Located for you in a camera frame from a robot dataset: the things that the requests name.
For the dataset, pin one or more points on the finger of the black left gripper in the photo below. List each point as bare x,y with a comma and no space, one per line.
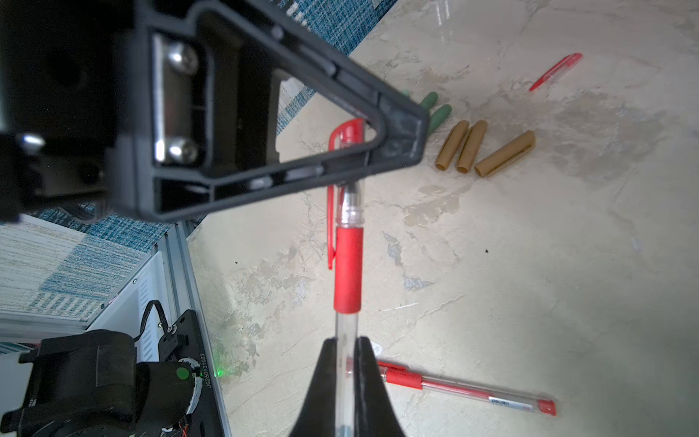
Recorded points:
202,112

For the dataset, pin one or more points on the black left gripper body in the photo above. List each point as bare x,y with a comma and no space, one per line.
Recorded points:
63,104

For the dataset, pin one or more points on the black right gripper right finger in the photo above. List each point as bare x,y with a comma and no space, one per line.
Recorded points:
374,415

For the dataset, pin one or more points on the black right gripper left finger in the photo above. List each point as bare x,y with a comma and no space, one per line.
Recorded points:
317,415

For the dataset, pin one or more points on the red pen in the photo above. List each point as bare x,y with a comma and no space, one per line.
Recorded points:
403,376
345,251

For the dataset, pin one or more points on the red pen cap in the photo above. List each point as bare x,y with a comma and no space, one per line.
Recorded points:
560,68
341,164

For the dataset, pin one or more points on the green marker cap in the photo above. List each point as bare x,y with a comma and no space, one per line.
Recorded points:
438,117
429,100

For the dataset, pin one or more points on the tan marker cap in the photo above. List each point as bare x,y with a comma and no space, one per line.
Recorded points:
471,147
451,145

